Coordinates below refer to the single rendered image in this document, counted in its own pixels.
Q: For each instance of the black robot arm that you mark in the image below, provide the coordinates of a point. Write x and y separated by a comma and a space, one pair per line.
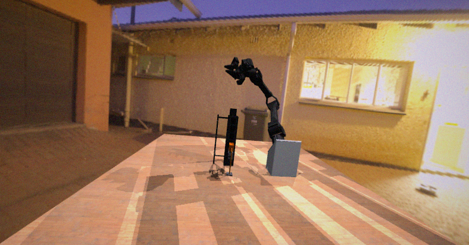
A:
274, 127

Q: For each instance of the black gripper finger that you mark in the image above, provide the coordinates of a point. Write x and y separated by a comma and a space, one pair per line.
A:
233, 73
230, 66

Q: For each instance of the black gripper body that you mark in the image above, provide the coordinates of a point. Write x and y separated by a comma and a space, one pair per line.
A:
241, 75

